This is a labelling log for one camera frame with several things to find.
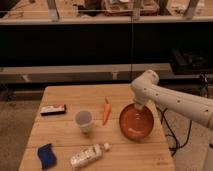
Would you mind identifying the clear plastic bottle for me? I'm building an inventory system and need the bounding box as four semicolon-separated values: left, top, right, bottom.
70;143;111;169

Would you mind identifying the wooden table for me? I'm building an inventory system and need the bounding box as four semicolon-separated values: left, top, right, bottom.
19;84;175;171

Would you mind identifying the orange toy carrot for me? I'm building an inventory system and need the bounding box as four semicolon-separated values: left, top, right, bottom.
102;98;111;125

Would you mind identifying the blue sponge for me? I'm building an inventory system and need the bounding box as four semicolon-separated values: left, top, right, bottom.
37;143;57;170

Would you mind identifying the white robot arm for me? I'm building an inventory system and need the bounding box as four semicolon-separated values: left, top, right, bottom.
131;70;213;171

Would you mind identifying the black power cable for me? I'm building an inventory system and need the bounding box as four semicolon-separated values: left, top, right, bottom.
155;105;194;158

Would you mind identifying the black device on shelf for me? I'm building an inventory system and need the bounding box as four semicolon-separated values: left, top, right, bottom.
169;49;213;75

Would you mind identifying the orange ceramic bowl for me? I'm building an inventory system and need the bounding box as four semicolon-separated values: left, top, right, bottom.
119;104;154;141

